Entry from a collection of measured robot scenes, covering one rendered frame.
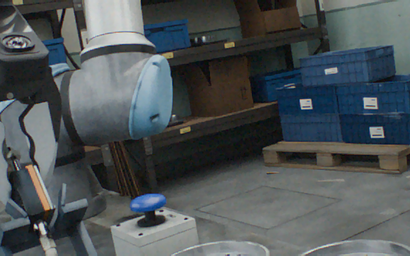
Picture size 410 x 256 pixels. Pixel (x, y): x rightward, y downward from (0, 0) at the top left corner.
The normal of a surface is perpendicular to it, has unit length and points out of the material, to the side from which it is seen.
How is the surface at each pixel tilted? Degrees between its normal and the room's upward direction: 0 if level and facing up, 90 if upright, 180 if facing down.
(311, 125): 90
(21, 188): 55
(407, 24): 90
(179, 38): 90
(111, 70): 76
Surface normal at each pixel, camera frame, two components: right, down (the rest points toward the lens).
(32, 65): 0.53, 0.55
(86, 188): 0.75, -0.36
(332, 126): -0.74, 0.22
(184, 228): 0.54, 0.03
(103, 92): -0.22, -0.12
